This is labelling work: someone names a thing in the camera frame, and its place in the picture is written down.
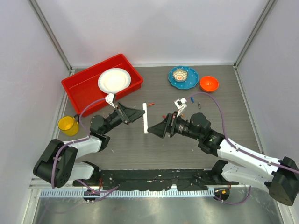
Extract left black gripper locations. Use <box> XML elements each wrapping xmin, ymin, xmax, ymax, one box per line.
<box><xmin>102</xmin><ymin>102</ymin><xmax>145</xmax><ymax>134</ymax></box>

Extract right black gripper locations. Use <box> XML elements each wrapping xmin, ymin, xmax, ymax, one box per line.
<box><xmin>148</xmin><ymin>111</ymin><xmax>202</xmax><ymax>140</ymax></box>

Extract white remote control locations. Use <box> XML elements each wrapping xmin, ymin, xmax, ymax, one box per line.
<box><xmin>142</xmin><ymin>103</ymin><xmax>148</xmax><ymax>134</ymax></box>

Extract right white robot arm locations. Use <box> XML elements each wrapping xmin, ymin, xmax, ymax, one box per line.
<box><xmin>147</xmin><ymin>112</ymin><xmax>299</xmax><ymax>206</ymax></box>

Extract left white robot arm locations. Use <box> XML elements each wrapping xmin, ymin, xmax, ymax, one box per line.
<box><xmin>33</xmin><ymin>103</ymin><xmax>146</xmax><ymax>188</ymax></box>

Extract white paper plate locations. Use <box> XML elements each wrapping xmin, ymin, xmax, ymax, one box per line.
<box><xmin>98</xmin><ymin>68</ymin><xmax>131</xmax><ymax>94</ymax></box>

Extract red plastic bin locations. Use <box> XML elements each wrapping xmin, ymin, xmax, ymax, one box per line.
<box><xmin>61</xmin><ymin>54</ymin><xmax>143</xmax><ymax>114</ymax></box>

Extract small patterned flower bowl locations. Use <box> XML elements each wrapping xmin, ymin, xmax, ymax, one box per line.
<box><xmin>172</xmin><ymin>69</ymin><xmax>188</xmax><ymax>82</ymax></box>

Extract blue ceramic plate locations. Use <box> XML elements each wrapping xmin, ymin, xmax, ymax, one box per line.
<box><xmin>168</xmin><ymin>66</ymin><xmax>199</xmax><ymax>90</ymax></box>

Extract yellow plastic mug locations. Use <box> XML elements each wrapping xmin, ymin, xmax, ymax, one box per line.
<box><xmin>57</xmin><ymin>114</ymin><xmax>79</xmax><ymax>136</ymax></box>

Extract orange plastic bowl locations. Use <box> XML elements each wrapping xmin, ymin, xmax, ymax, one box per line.
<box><xmin>199</xmin><ymin>76</ymin><xmax>219</xmax><ymax>92</ymax></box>

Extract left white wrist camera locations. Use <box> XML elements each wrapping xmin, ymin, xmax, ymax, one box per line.
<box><xmin>105</xmin><ymin>93</ymin><xmax>116</xmax><ymax>108</ymax></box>

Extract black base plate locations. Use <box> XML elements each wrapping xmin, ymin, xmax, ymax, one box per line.
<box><xmin>84</xmin><ymin>169</ymin><xmax>239</xmax><ymax>191</ymax></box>

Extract white slotted cable duct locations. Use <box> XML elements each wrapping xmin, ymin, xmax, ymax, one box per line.
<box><xmin>39</xmin><ymin>188</ymin><xmax>215</xmax><ymax>198</ymax></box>

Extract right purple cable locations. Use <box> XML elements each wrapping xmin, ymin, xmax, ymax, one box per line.
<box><xmin>184</xmin><ymin>91</ymin><xmax>299</xmax><ymax>205</ymax></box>

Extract purple cable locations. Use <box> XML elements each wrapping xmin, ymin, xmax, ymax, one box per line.
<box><xmin>51</xmin><ymin>97</ymin><xmax>120</xmax><ymax>202</ymax></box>
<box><xmin>184</xmin><ymin>91</ymin><xmax>299</xmax><ymax>205</ymax></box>

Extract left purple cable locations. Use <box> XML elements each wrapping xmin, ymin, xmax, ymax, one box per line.
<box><xmin>51</xmin><ymin>97</ymin><xmax>120</xmax><ymax>202</ymax></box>

